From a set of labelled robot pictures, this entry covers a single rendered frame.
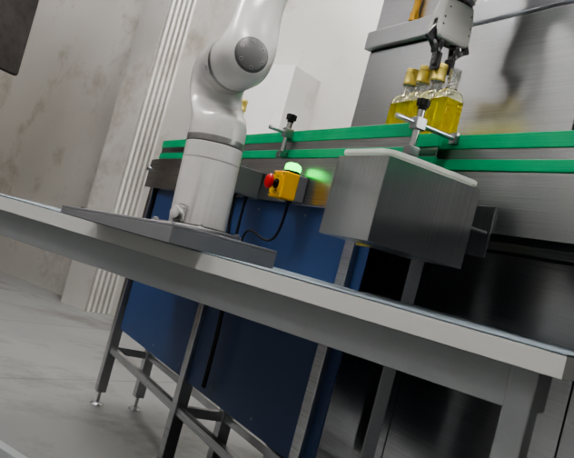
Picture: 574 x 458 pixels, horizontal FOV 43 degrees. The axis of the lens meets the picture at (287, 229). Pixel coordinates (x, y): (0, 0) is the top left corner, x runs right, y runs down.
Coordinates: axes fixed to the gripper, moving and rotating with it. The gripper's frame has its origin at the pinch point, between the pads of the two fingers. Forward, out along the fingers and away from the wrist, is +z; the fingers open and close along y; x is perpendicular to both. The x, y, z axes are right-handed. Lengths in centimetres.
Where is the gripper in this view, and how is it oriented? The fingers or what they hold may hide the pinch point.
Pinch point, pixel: (441, 64)
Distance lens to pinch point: 186.4
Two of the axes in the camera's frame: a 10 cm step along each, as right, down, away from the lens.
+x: 4.7, 0.9, -8.8
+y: -8.4, -2.5, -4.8
